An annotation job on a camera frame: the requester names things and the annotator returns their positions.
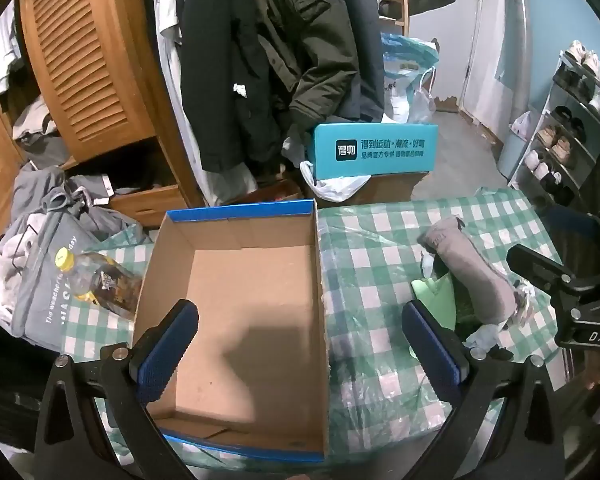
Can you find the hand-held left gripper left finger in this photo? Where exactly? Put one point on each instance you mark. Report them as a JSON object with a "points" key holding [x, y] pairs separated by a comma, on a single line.
{"points": [[167, 345]]}

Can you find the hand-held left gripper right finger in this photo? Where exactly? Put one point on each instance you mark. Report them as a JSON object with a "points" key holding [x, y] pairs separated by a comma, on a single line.
{"points": [[435, 345]]}

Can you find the white plastic bag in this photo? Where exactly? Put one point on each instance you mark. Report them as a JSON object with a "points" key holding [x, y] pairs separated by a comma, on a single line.
{"points": [[525, 300], [335, 187]]}

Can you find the light blue sock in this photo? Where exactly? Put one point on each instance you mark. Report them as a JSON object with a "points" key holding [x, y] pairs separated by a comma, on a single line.
{"points": [[482, 335]]}

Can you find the light green cloth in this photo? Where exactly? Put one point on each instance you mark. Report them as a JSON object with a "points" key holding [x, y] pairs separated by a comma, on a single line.
{"points": [[435, 292]]}

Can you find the black sock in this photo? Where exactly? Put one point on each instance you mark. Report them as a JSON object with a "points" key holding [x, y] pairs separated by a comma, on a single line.
{"points": [[497, 353]]}

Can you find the grey cloth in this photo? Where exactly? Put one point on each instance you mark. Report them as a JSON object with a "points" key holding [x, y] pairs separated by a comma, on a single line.
{"points": [[470, 270]]}

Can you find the blue cardboard box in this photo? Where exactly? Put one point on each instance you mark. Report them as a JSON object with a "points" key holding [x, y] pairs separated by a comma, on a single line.
{"points": [[240, 310]]}

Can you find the yellow cap plastic bottle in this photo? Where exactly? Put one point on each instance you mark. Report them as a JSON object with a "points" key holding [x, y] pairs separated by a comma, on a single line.
{"points": [[105, 282]]}

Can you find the group of shoes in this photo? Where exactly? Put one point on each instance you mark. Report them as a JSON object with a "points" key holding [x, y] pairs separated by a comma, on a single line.
{"points": [[560, 142]]}

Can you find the light blue bin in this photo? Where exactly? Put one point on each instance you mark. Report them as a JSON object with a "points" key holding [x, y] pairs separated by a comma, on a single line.
{"points": [[512, 155]]}

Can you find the green checkered tablecloth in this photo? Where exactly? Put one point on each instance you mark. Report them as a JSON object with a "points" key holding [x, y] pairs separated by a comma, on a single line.
{"points": [[380, 240]]}

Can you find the grey printed sweatshirt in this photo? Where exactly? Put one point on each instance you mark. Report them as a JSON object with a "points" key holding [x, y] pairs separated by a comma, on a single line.
{"points": [[35, 300]]}

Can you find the metal shoe rack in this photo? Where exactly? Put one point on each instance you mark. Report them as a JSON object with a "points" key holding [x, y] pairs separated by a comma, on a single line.
{"points": [[545, 105]]}

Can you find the wooden wardrobe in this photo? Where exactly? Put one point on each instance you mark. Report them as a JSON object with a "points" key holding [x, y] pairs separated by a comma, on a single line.
{"points": [[145, 200]]}

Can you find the brown cardboard box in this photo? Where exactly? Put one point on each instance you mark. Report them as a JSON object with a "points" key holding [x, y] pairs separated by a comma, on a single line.
{"points": [[395, 187]]}

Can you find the cardboard box with red item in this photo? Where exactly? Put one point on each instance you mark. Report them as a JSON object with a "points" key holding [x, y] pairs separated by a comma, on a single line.
{"points": [[275, 192]]}

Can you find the clear plastic bag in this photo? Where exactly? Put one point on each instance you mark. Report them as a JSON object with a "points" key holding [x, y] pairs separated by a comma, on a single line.
{"points": [[422, 102]]}

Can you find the teal box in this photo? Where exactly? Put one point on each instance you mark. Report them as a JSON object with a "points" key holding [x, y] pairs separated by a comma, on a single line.
{"points": [[375, 150]]}

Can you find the grey hoodie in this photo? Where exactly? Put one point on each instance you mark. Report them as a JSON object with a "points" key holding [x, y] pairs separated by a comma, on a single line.
{"points": [[45, 185]]}

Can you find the white door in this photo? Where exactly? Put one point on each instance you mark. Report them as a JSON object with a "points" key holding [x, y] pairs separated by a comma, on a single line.
{"points": [[490, 35]]}

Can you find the blue plastic bag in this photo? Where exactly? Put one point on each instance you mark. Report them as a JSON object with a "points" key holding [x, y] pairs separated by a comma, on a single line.
{"points": [[405, 55]]}

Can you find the grey folded clothes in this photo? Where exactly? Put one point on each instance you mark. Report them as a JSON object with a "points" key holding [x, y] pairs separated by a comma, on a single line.
{"points": [[35, 125]]}

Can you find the navy coat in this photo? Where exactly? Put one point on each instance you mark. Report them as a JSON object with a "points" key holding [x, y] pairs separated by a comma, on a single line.
{"points": [[365, 60]]}

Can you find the black coat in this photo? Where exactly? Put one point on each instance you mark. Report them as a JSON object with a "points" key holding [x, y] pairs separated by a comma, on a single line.
{"points": [[220, 60]]}

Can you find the wide louvered wardrobe door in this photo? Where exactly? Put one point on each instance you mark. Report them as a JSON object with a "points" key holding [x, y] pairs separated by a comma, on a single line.
{"points": [[80, 60]]}

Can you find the olive green jacket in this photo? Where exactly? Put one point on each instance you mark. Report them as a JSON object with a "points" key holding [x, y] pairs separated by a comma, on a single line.
{"points": [[310, 35]]}

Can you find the white garment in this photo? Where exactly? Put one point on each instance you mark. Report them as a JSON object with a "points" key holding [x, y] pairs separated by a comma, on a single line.
{"points": [[5, 55]]}

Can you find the white hanging shirt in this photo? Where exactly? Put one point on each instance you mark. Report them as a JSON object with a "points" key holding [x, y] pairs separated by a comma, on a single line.
{"points": [[165, 5]]}

